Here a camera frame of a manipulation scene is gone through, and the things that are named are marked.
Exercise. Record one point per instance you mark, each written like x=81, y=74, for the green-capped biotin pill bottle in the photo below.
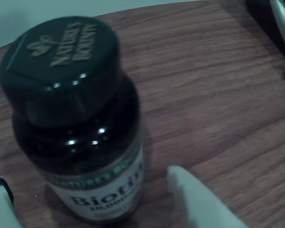
x=61, y=83

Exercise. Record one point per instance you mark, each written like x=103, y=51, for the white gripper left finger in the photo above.
x=0, y=209

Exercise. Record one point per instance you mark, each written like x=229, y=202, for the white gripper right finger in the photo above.
x=199, y=206

